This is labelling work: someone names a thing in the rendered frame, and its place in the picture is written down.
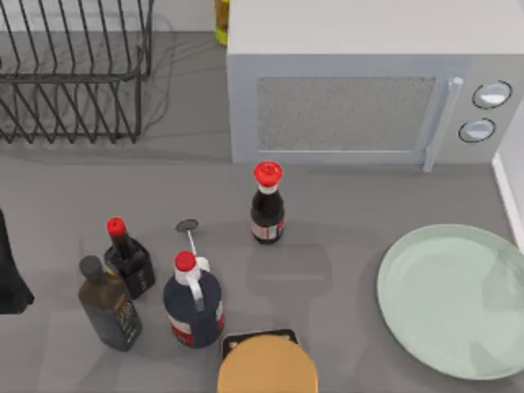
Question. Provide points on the round dark red-capped bottle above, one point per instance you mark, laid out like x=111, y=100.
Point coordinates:
x=267, y=209

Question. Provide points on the small metal strainer spoon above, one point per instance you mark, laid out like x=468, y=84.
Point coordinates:
x=188, y=226

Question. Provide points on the square black red-capped bottle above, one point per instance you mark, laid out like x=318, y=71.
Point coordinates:
x=131, y=262

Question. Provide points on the orange-lidded black jar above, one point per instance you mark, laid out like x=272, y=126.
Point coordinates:
x=268, y=364

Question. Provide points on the pale microwave oven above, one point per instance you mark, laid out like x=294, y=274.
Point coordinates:
x=368, y=61

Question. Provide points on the yellow bottle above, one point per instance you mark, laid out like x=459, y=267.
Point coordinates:
x=222, y=22

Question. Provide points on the dark olive oil bottle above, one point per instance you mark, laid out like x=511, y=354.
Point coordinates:
x=110, y=307

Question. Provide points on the pale green plate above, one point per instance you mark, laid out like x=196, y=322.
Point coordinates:
x=450, y=301

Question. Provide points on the microwave knob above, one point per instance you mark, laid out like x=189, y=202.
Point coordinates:
x=477, y=130
x=492, y=94

